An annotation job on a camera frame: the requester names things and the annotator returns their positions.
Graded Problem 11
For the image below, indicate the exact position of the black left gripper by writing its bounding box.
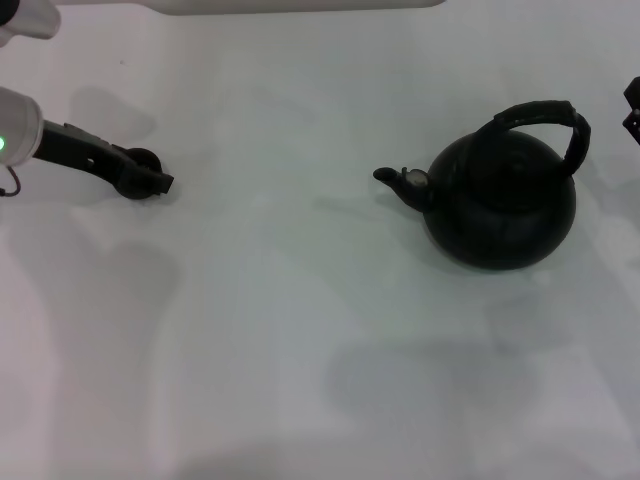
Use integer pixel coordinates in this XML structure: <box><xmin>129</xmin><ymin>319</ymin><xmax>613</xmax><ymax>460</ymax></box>
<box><xmin>31</xmin><ymin>120</ymin><xmax>177</xmax><ymax>196</ymax></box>

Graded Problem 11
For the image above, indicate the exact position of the small black teacup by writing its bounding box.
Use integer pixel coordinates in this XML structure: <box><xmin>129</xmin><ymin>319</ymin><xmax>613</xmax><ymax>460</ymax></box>
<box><xmin>111</xmin><ymin>148</ymin><xmax>164</xmax><ymax>202</ymax></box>

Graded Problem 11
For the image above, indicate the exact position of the black round teapot with handle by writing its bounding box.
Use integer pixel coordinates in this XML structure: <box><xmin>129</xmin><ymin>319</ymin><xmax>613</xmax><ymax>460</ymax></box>
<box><xmin>372</xmin><ymin>99</ymin><xmax>594</xmax><ymax>273</ymax></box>

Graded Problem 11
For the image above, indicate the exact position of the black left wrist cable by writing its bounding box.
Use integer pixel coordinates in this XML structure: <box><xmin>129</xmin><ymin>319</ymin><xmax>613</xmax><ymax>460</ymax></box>
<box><xmin>0</xmin><ymin>163</ymin><xmax>22</xmax><ymax>198</ymax></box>

